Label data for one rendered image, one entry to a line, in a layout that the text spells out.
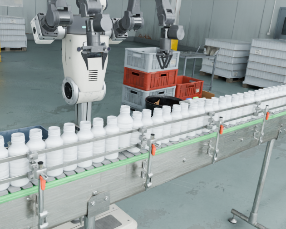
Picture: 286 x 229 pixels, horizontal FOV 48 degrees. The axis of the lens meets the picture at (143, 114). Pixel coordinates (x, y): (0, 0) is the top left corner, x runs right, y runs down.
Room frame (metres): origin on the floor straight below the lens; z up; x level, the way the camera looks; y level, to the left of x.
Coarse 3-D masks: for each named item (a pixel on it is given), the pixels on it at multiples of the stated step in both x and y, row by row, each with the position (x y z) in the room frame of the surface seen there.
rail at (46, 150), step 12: (228, 108) 1.60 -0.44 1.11; (276, 108) 1.99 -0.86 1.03; (180, 120) 1.34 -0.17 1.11; (228, 120) 1.62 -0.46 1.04; (120, 132) 1.11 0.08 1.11; (132, 132) 1.15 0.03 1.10; (180, 132) 1.35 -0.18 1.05; (72, 144) 0.97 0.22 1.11; (12, 156) 0.84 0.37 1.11; (24, 156) 0.86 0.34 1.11; (96, 156) 1.04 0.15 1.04; (48, 168) 0.91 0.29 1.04; (0, 180) 0.81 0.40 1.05; (12, 180) 0.83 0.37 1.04
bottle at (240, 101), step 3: (237, 93) 1.75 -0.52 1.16; (240, 93) 1.76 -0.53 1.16; (240, 96) 1.72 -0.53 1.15; (240, 99) 1.72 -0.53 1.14; (240, 102) 1.71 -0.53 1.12; (243, 102) 1.72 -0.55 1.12; (240, 108) 1.71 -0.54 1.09; (240, 111) 1.71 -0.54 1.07; (237, 114) 1.71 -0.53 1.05; (240, 114) 1.72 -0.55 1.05; (237, 120) 1.71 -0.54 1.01; (240, 120) 1.72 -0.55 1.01
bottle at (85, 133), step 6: (84, 120) 1.06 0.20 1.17; (84, 126) 1.02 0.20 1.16; (90, 126) 1.04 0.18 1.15; (78, 132) 1.04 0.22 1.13; (84, 132) 1.02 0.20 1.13; (90, 132) 1.04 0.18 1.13; (78, 138) 1.02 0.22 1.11; (84, 138) 1.01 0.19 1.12; (90, 138) 1.02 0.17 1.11; (84, 144) 1.01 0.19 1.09; (90, 144) 1.03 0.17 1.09; (78, 150) 1.02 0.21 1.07; (84, 150) 1.01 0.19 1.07; (90, 150) 1.03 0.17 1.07; (78, 156) 1.02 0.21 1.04; (84, 156) 1.01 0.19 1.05; (84, 162) 1.01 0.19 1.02; (90, 162) 1.03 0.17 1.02
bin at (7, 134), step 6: (30, 126) 1.48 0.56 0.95; (36, 126) 1.50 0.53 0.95; (42, 126) 1.50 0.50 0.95; (0, 132) 1.38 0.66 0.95; (6, 132) 1.40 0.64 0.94; (12, 132) 1.42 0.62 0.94; (18, 132) 1.44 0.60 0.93; (24, 132) 1.46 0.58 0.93; (42, 132) 1.49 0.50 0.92; (6, 138) 1.40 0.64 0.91; (42, 138) 1.49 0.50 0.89; (6, 144) 1.40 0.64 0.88
